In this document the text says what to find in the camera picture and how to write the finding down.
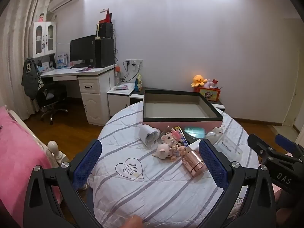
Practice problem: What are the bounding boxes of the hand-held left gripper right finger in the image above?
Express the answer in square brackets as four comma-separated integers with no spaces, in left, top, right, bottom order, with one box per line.
[198,138,278,228]

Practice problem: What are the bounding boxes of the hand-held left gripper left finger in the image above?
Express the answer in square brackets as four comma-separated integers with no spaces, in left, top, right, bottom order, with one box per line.
[23,139,103,228]

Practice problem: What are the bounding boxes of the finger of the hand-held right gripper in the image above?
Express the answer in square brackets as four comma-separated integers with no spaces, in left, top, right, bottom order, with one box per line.
[275,134,304,158]
[248,134,270,158]

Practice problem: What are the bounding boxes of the clear plastic case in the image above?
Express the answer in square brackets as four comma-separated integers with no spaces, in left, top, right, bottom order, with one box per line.
[214,133,244,156]

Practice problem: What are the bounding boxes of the blond doll figurine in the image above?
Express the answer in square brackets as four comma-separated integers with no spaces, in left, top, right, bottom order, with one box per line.
[170,144,187,161]

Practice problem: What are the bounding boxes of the pastel building block toy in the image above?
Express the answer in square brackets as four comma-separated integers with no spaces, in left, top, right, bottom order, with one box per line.
[171,126,183,141]

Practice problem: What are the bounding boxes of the pink pig figurine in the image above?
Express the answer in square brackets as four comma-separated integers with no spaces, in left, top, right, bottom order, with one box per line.
[152,142,174,159]

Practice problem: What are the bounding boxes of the pink white doll figurine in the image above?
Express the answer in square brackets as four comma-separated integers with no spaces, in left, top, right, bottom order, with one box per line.
[160,130,174,144]

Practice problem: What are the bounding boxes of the pink black tray box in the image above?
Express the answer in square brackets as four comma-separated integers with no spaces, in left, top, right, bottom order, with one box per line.
[142,90,224,133]

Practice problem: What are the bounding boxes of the white plug night light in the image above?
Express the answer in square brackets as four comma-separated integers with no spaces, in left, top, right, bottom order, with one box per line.
[140,124,160,149]

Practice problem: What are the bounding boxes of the person's right forearm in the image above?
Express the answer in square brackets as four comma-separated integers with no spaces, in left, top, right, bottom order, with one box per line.
[277,191,301,228]

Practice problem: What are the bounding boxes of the rose gold cylinder jar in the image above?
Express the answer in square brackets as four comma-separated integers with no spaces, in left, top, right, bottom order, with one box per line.
[182,150,207,177]

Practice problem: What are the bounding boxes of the white charger adapter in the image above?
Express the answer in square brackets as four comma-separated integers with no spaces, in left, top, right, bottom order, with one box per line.
[185,140,202,154]

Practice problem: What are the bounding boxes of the teal round tin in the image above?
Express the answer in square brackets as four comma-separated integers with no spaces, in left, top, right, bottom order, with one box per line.
[183,126,207,140]

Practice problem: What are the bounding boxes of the pink printed quilt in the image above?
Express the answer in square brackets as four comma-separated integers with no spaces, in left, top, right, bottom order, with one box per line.
[234,196,250,219]

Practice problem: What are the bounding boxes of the white desk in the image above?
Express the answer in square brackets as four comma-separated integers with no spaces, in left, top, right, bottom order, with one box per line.
[40,65,116,126]

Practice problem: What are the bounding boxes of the pink bed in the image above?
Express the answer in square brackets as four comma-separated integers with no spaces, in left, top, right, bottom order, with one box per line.
[0,106,62,219]

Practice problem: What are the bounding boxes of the black-topped white low cabinet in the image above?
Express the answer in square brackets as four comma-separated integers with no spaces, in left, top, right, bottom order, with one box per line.
[106,82,226,119]

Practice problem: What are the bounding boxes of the orange storage box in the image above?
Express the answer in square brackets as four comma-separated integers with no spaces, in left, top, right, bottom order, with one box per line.
[193,85,222,102]

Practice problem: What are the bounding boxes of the black office chair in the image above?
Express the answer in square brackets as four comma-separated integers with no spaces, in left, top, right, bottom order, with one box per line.
[36,83,69,125]

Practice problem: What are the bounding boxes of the orange octopus plush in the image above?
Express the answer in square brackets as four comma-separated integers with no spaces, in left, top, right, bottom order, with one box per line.
[191,75,207,87]

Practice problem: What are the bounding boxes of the orange-capped bottle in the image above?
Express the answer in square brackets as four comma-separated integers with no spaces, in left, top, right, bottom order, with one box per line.
[114,64,122,86]

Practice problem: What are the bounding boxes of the blue yellow snack bag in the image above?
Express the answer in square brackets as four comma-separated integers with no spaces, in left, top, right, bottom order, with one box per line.
[135,73,143,92]

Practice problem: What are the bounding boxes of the grey jacket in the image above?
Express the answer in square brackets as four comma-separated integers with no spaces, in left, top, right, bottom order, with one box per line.
[21,57,45,100]

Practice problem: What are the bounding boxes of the blue white boxes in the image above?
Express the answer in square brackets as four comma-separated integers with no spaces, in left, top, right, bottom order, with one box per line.
[55,52,69,69]

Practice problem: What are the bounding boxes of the black computer tower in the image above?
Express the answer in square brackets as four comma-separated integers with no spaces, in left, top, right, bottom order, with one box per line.
[94,38,115,68]

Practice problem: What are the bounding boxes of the black computer monitor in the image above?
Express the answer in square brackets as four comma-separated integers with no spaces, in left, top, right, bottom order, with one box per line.
[69,34,97,65]

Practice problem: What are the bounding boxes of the white glass-door cabinet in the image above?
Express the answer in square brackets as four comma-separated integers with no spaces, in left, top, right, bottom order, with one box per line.
[30,21,57,59]

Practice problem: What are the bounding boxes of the cream curtain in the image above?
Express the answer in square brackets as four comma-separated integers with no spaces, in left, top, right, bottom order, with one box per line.
[0,0,51,121]

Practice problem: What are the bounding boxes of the black speaker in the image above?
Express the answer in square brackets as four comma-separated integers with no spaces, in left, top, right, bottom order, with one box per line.
[98,22,114,39]

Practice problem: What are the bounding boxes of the red triangular object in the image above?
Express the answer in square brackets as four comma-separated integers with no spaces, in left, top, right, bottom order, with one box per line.
[98,8,112,24]

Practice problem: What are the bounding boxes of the white bed frame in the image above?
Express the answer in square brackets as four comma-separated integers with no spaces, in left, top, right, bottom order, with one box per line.
[6,109,88,191]

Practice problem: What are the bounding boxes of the black power cable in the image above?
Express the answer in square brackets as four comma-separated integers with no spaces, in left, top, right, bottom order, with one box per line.
[122,60,139,83]

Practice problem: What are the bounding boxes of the white wall socket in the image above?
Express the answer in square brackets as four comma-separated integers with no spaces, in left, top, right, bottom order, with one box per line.
[125,59,143,67]

